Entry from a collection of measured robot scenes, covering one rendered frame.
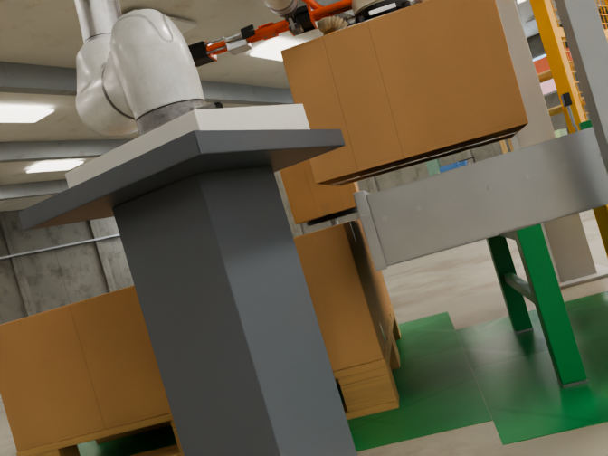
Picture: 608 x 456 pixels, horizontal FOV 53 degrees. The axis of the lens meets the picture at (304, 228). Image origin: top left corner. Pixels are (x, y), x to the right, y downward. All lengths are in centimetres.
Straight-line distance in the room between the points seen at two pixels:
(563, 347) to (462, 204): 43
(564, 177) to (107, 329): 136
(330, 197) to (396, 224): 199
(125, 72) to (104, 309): 87
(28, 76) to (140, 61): 830
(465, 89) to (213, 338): 97
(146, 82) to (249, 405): 67
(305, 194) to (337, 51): 186
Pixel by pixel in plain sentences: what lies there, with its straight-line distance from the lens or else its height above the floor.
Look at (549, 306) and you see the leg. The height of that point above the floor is 20.
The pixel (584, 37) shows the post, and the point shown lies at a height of 78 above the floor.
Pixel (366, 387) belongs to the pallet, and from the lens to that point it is 179.
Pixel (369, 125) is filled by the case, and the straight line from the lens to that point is 174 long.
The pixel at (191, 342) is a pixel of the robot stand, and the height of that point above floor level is 40.
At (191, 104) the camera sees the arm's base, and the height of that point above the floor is 86.
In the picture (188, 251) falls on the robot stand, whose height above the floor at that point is 57.
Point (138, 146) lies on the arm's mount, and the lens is 121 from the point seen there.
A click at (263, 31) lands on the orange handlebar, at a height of 120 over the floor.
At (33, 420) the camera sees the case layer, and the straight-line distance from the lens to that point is 216.
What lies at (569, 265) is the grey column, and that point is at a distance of 295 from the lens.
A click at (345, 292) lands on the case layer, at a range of 174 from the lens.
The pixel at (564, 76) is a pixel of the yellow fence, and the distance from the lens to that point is 242.
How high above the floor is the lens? 54
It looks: 1 degrees up
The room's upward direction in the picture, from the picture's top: 16 degrees counter-clockwise
